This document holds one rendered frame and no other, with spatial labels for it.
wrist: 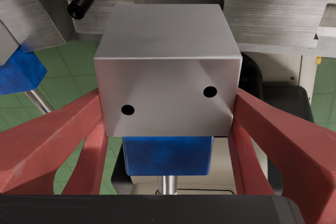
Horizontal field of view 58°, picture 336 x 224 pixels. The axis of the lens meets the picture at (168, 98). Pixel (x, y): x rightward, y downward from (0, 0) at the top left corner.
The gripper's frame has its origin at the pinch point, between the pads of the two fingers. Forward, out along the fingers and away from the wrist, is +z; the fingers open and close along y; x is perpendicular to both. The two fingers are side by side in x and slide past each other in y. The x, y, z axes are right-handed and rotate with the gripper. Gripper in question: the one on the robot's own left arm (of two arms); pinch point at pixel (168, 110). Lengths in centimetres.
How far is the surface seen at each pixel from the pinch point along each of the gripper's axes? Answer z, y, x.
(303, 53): 16.5, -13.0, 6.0
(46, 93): 122, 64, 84
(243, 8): 7.4, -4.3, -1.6
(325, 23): 8.7, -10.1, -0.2
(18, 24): 14.0, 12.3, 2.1
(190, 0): 10.6, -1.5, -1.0
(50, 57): 117, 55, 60
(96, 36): 19.4, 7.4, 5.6
